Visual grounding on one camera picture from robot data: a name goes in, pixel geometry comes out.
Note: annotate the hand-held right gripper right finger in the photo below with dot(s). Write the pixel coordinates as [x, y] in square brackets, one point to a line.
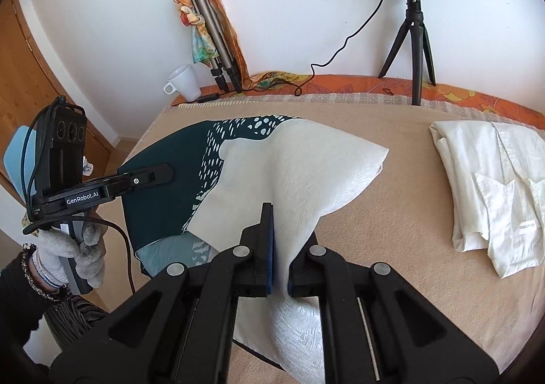
[298, 282]

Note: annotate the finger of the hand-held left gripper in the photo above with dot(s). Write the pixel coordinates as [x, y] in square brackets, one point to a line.
[149, 176]

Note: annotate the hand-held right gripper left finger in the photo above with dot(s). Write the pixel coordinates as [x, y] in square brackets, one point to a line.
[271, 248]

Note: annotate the white dark green printed shirt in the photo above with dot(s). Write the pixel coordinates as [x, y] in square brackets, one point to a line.
[298, 162]

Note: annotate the person's left forearm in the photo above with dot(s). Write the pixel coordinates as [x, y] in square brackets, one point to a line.
[17, 294]

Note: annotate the person's left hand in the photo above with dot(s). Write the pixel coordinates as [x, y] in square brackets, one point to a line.
[91, 256]

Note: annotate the light blue plastic object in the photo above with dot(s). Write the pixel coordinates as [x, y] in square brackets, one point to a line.
[19, 158]

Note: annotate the wooden door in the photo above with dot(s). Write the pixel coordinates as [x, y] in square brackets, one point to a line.
[25, 82]

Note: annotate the black power adapter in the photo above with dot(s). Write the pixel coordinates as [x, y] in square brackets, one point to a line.
[209, 98]

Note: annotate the white cup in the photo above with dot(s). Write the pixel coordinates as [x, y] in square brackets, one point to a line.
[185, 79]

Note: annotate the grey folded tripod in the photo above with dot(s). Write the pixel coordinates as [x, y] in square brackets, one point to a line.
[213, 35]

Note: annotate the person's striped pants leg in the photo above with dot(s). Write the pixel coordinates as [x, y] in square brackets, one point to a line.
[76, 318]

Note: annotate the orange patterned scarf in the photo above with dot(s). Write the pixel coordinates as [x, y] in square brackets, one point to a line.
[232, 26]

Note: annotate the orange patterned sheet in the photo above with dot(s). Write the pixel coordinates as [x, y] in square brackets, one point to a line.
[362, 84]

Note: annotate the black mini tripod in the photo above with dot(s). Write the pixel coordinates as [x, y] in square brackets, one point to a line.
[415, 39]

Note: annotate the white wall plug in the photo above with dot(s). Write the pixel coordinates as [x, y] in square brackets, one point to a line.
[87, 167]

